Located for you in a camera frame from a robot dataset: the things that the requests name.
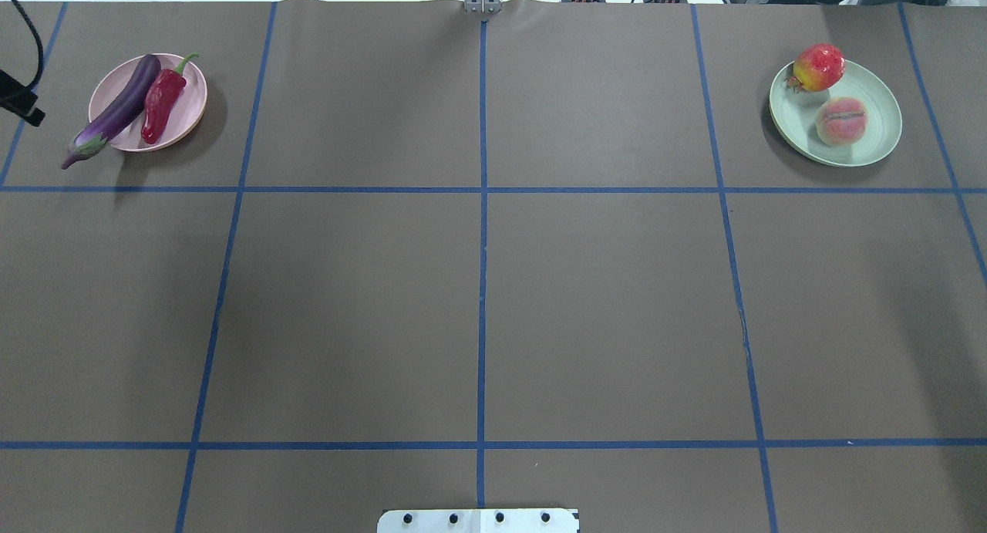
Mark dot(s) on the purple eggplant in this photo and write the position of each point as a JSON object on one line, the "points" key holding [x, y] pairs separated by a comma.
{"points": [[119, 114]]}

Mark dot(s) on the red chili pepper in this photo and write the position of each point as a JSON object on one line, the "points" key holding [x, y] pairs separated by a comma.
{"points": [[161, 99]]}

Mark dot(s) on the red yellow pomegranate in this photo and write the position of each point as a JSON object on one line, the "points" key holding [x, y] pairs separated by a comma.
{"points": [[816, 69]]}

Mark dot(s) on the pink green peach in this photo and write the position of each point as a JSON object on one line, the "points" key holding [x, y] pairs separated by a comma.
{"points": [[841, 121]]}

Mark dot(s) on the green plate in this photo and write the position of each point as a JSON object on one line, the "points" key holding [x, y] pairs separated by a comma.
{"points": [[795, 117]]}

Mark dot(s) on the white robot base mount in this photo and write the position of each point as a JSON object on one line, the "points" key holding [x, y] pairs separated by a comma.
{"points": [[480, 520]]}

